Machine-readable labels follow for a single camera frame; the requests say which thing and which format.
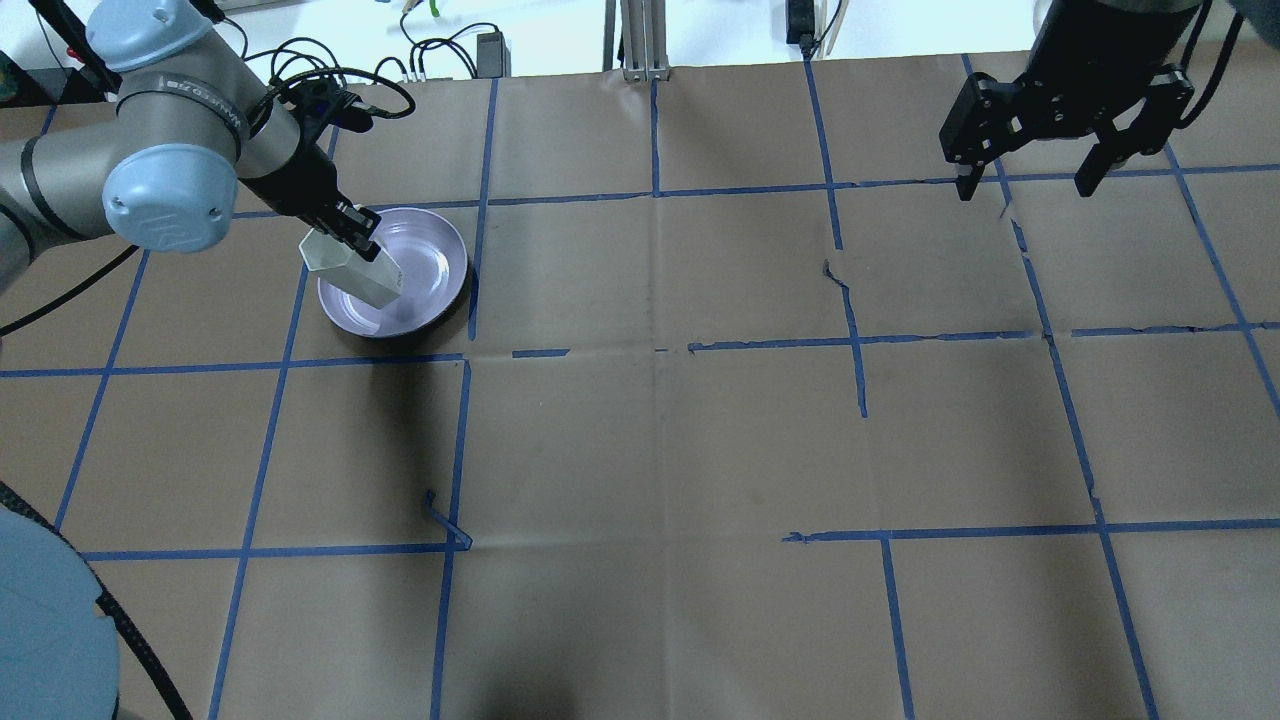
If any aluminium frame post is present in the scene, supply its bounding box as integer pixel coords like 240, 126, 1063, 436
602, 1, 671, 83

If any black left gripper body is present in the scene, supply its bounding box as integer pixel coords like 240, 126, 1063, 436
236, 115, 381, 242

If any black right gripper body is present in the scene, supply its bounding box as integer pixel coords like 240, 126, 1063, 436
940, 20, 1196, 167

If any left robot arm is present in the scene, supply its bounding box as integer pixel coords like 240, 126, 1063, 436
1, 1, 404, 719

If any white angular cup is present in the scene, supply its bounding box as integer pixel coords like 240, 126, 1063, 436
298, 229, 404, 309

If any black power adapter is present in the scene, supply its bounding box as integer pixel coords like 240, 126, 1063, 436
474, 29, 511, 79

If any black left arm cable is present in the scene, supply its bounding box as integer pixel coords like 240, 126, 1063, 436
239, 38, 417, 120

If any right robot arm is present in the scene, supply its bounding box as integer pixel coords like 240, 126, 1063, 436
940, 1, 1245, 201

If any lilac plate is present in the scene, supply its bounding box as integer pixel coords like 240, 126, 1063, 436
306, 208, 470, 338

